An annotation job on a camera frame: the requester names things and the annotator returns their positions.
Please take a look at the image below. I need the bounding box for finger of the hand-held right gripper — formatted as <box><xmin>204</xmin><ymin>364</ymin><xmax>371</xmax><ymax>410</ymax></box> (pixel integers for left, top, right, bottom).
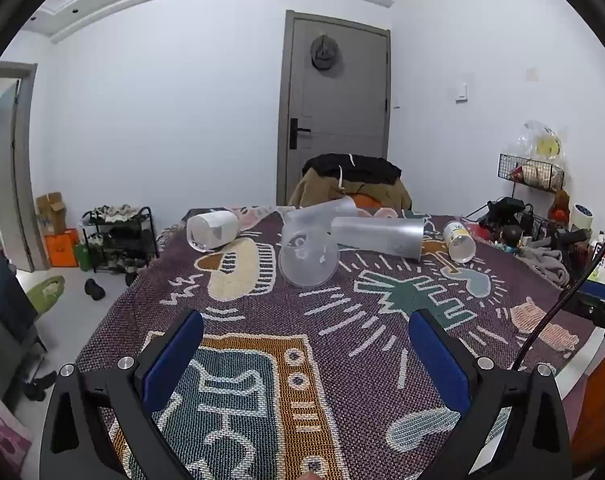
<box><xmin>576</xmin><ymin>280</ymin><xmax>605</xmax><ymax>342</ymax></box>

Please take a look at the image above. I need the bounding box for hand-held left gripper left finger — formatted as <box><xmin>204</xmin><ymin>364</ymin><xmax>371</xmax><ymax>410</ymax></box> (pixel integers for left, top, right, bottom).
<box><xmin>39</xmin><ymin>307</ymin><xmax>206</xmax><ymax>480</ymax></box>

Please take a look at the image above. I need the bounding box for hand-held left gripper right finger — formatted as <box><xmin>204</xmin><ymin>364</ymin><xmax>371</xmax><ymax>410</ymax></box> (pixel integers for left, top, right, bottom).
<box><xmin>407</xmin><ymin>308</ymin><xmax>575</xmax><ymax>480</ymax></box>

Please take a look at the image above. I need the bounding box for white cup with yellow label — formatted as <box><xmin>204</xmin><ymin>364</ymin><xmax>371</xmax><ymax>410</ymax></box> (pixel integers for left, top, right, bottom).
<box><xmin>442</xmin><ymin>220</ymin><xmax>477</xmax><ymax>263</ymax></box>

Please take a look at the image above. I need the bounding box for white plastic cup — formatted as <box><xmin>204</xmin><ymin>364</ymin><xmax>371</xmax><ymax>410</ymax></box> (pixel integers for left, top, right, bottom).
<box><xmin>186</xmin><ymin>210</ymin><xmax>240</xmax><ymax>253</ymax></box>

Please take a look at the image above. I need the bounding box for tall frosted plastic cup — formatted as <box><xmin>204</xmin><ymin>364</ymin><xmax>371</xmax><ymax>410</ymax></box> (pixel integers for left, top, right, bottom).
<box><xmin>331</xmin><ymin>216</ymin><xmax>425</xmax><ymax>260</ymax></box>

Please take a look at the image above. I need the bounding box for short frosted plastic cup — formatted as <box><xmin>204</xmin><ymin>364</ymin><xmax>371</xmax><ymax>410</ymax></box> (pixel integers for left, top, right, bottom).
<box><xmin>278</xmin><ymin>227</ymin><xmax>339</xmax><ymax>287</ymax></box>

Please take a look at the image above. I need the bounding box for grey cloth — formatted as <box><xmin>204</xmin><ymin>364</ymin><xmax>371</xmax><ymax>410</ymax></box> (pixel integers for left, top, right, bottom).
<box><xmin>519</xmin><ymin>244</ymin><xmax>572</xmax><ymax>287</ymax></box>

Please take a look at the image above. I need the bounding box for white tape roll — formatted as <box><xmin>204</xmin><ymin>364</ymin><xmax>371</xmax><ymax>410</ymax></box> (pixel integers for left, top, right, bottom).
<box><xmin>569</xmin><ymin>203</ymin><xmax>596</xmax><ymax>234</ymax></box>

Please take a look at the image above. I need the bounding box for brown plush toy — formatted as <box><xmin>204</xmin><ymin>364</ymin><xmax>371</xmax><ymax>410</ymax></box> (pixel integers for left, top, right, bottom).
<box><xmin>552</xmin><ymin>189</ymin><xmax>571</xmax><ymax>221</ymax></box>

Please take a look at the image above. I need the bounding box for orange cloth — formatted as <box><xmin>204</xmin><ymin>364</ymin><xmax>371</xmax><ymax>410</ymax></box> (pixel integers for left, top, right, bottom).
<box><xmin>572</xmin><ymin>342</ymin><xmax>605</xmax><ymax>478</ymax></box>

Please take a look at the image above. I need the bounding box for doll head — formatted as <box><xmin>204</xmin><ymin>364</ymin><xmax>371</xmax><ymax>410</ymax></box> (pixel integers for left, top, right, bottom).
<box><xmin>496</xmin><ymin>225</ymin><xmax>524</xmax><ymax>254</ymax></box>

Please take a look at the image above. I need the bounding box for black shoe rack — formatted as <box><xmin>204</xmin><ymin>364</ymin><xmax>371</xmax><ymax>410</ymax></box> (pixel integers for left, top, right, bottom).
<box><xmin>80</xmin><ymin>205</ymin><xmax>159</xmax><ymax>274</ymax></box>

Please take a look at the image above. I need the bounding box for green slipper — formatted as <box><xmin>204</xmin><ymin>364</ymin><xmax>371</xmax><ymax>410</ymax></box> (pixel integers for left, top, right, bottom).
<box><xmin>26</xmin><ymin>275</ymin><xmax>66</xmax><ymax>317</ymax></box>

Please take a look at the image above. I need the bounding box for printed blanket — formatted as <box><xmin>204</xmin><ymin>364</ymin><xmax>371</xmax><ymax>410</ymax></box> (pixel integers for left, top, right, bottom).
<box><xmin>75</xmin><ymin>205</ymin><xmax>598</xmax><ymax>480</ymax></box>

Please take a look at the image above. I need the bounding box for orange box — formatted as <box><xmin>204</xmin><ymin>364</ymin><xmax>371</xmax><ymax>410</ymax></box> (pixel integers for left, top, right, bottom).
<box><xmin>45</xmin><ymin>229</ymin><xmax>79</xmax><ymax>268</ymax></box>

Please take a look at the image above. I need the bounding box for clear plastic bag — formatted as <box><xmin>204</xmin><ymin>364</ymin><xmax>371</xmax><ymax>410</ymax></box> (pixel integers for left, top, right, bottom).
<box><xmin>519</xmin><ymin>120</ymin><xmax>564</xmax><ymax>162</ymax></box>

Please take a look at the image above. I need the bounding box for pink bag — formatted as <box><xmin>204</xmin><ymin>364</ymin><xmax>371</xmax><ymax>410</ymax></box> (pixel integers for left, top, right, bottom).
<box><xmin>0</xmin><ymin>387</ymin><xmax>34</xmax><ymax>480</ymax></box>

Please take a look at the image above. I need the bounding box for brown cardboard box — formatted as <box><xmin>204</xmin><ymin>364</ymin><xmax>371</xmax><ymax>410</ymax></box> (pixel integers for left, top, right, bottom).
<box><xmin>36</xmin><ymin>192</ymin><xmax>67</xmax><ymax>237</ymax></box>

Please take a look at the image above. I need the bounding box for black cloth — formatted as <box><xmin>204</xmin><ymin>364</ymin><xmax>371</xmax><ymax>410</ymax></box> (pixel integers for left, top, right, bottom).
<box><xmin>302</xmin><ymin>154</ymin><xmax>402</xmax><ymax>186</ymax></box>

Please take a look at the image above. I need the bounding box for grey door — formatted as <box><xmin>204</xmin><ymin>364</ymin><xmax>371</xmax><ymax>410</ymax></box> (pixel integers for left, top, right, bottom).
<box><xmin>277</xmin><ymin>10</ymin><xmax>393</xmax><ymax>206</ymax></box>

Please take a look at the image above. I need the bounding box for grey hat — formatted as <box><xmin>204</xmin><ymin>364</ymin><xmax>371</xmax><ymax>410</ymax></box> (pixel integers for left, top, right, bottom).
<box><xmin>309</xmin><ymin>34</ymin><xmax>342</xmax><ymax>78</ymax></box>

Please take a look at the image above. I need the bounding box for black cable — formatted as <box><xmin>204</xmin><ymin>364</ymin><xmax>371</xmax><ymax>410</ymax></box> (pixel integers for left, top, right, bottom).
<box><xmin>511</xmin><ymin>214</ymin><xmax>605</xmax><ymax>372</ymax></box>

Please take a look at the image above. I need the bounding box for black wire basket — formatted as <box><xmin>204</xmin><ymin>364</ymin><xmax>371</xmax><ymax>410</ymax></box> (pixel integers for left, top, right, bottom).
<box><xmin>497</xmin><ymin>153</ymin><xmax>566</xmax><ymax>192</ymax></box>

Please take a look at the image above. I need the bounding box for grey door frame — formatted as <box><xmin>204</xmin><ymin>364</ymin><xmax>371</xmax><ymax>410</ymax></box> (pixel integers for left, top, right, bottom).
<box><xmin>0</xmin><ymin>61</ymin><xmax>39</xmax><ymax>274</ymax></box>

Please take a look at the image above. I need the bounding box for black door handle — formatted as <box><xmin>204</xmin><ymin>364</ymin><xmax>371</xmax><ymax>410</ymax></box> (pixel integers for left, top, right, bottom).
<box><xmin>288</xmin><ymin>118</ymin><xmax>312</xmax><ymax>150</ymax></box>

